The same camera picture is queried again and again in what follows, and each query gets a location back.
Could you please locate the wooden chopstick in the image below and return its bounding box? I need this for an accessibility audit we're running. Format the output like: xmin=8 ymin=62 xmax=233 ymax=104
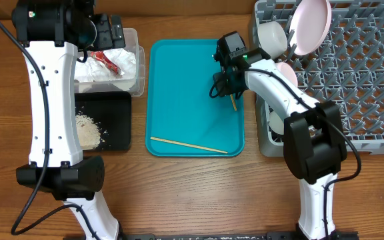
xmin=150 ymin=137 xmax=228 ymax=154
xmin=230 ymin=94 xmax=237 ymax=111

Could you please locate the red snack wrapper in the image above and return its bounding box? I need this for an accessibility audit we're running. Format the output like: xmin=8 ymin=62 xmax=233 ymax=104
xmin=90 ymin=51 xmax=121 ymax=75

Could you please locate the white napkin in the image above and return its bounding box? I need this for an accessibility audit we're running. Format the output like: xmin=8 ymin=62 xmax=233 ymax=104
xmin=75 ymin=49 xmax=137 ymax=91

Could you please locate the small pink bowl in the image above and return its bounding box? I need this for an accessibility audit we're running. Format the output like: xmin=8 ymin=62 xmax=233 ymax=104
xmin=275 ymin=62 xmax=298 ymax=87

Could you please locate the grey bowl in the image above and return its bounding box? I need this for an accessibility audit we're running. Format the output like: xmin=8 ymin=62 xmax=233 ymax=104
xmin=257 ymin=21 xmax=287 ymax=59

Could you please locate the white paper cup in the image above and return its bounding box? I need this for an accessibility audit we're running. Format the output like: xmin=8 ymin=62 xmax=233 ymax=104
xmin=268 ymin=111 xmax=284 ymax=135

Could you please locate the large pink plate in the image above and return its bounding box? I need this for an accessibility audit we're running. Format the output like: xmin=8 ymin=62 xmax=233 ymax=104
xmin=289 ymin=0 xmax=332 ymax=56

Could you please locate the pile of rice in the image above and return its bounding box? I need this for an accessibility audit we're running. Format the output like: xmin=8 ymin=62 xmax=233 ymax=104
xmin=75 ymin=110 xmax=107 ymax=151

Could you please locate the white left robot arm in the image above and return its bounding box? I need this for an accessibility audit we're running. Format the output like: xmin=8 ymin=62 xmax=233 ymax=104
xmin=11 ymin=1 xmax=125 ymax=239

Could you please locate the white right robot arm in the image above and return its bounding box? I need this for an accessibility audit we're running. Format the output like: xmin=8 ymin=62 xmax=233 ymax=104
xmin=209 ymin=31 xmax=347 ymax=239

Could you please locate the grey dishwasher rack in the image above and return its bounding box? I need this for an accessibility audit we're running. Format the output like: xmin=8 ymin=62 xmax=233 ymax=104
xmin=248 ymin=0 xmax=384 ymax=157

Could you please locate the clear plastic bin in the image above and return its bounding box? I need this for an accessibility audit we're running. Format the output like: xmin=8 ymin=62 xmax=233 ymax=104
xmin=74 ymin=28 xmax=146 ymax=97

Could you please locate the teal serving tray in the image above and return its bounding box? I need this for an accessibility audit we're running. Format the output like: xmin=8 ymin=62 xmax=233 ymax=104
xmin=145 ymin=39 xmax=245 ymax=157

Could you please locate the black plastic tray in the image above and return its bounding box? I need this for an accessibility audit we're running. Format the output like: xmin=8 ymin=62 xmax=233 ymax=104
xmin=75 ymin=91 xmax=131 ymax=151

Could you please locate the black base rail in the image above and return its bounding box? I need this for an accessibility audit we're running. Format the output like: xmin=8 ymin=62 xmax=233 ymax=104
xmin=63 ymin=224 xmax=359 ymax=240

